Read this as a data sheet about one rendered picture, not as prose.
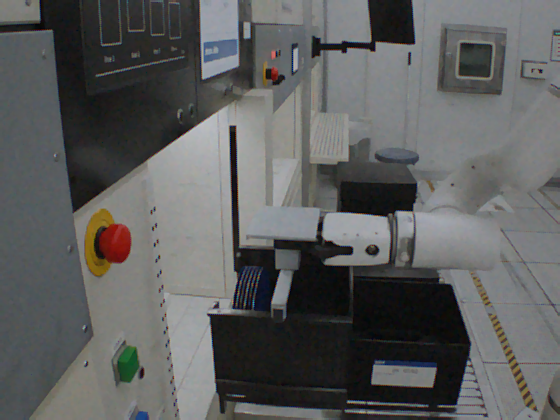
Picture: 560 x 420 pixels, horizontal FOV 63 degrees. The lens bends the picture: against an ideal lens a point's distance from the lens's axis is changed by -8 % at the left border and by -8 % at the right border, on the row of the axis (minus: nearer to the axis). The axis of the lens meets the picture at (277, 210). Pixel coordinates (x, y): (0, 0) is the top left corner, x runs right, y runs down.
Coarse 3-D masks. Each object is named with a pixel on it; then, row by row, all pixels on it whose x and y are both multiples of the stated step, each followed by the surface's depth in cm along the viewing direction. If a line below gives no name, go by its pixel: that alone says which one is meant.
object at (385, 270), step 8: (376, 264) 151; (384, 264) 151; (360, 272) 147; (368, 272) 146; (376, 272) 146; (384, 272) 146; (392, 272) 146; (400, 272) 146; (408, 272) 146; (416, 272) 146; (424, 272) 146; (432, 272) 146; (384, 280) 144; (400, 280) 144; (408, 280) 144; (416, 280) 144; (424, 280) 143; (432, 280) 143
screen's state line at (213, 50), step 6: (204, 42) 78; (210, 42) 82; (216, 42) 85; (222, 42) 89; (228, 42) 94; (234, 42) 99; (204, 48) 78; (210, 48) 82; (216, 48) 86; (222, 48) 90; (228, 48) 94; (234, 48) 99; (204, 54) 79; (210, 54) 82; (216, 54) 86; (222, 54) 90; (228, 54) 95; (234, 54) 100; (204, 60) 79; (210, 60) 82
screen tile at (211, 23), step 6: (216, 0) 83; (204, 12) 77; (210, 12) 80; (216, 12) 84; (204, 18) 77; (210, 18) 80; (216, 18) 84; (204, 24) 77; (210, 24) 81; (216, 24) 84; (204, 30) 78; (210, 30) 81; (216, 30) 85
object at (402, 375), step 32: (384, 288) 128; (416, 288) 126; (448, 288) 125; (384, 320) 131; (416, 320) 130; (448, 320) 124; (352, 352) 104; (384, 352) 103; (416, 352) 102; (448, 352) 101; (352, 384) 107; (384, 384) 106; (416, 384) 105; (448, 384) 104
